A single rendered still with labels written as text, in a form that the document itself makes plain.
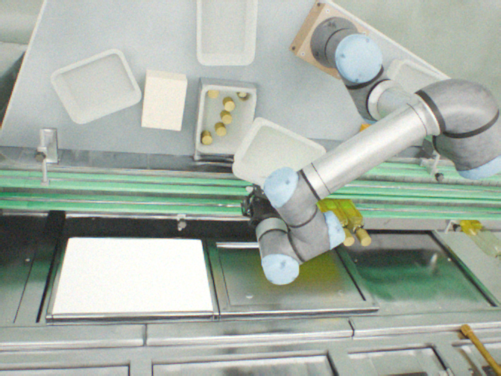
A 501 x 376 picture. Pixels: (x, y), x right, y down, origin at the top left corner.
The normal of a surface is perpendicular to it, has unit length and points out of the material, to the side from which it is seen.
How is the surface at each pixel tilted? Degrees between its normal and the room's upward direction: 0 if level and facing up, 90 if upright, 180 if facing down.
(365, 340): 90
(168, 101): 0
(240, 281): 90
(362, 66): 9
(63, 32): 0
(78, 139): 0
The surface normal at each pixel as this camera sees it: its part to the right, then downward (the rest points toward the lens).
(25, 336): 0.15, -0.87
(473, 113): 0.02, 0.40
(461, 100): 0.00, -0.04
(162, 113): 0.19, 0.50
